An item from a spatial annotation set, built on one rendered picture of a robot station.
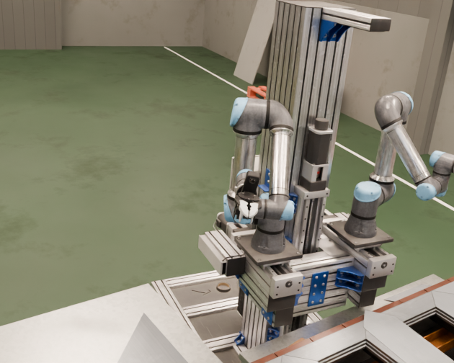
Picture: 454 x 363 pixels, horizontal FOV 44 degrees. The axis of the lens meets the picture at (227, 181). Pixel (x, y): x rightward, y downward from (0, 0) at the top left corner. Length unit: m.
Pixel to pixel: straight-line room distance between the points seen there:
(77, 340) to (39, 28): 10.81
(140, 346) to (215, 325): 1.56
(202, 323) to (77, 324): 1.50
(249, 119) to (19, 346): 1.13
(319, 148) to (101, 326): 1.17
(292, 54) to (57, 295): 2.36
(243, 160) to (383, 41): 6.09
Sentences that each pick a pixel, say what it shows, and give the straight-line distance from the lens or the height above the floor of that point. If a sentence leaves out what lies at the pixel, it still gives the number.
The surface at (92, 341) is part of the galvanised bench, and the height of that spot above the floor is 1.05.
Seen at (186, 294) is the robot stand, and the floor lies 0.21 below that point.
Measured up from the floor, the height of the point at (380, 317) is 0.85.
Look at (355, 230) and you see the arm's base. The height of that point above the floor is 1.07.
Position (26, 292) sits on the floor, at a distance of 4.04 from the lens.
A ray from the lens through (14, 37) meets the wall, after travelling 12.38.
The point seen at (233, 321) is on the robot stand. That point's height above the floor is 0.21.
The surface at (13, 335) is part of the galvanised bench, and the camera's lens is 1.94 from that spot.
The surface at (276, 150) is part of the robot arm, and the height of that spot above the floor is 1.53.
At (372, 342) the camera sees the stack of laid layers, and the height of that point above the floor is 0.85.
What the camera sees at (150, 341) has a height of 1.07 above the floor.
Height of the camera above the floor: 2.22
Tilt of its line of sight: 23 degrees down
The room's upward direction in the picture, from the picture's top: 5 degrees clockwise
